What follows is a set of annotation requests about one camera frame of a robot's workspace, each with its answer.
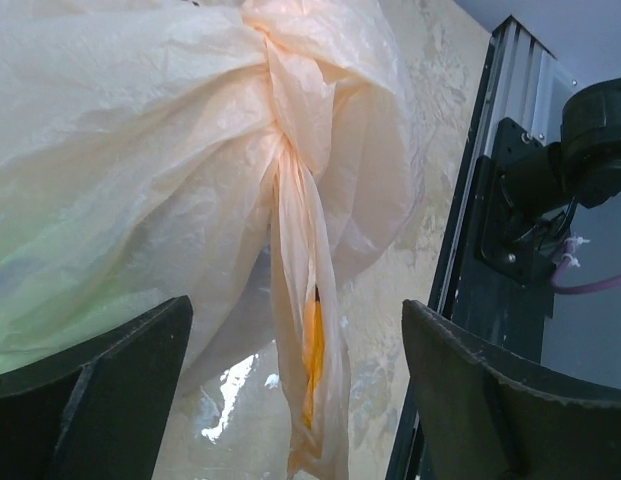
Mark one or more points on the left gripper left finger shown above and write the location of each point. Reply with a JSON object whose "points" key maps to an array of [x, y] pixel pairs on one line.
{"points": [[97, 410]]}

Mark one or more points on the green watermelon ball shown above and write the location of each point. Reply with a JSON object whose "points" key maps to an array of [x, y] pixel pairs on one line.
{"points": [[65, 259]]}

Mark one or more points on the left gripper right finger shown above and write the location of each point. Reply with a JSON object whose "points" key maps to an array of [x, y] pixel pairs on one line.
{"points": [[487, 413]]}

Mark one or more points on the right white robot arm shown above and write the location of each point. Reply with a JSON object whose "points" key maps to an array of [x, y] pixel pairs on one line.
{"points": [[583, 167]]}

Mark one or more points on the black base mount frame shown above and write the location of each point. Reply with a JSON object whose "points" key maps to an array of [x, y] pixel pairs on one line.
{"points": [[500, 300]]}

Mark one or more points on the orange banana print plastic bag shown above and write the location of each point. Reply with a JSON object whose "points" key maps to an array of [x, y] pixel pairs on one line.
{"points": [[283, 124]]}

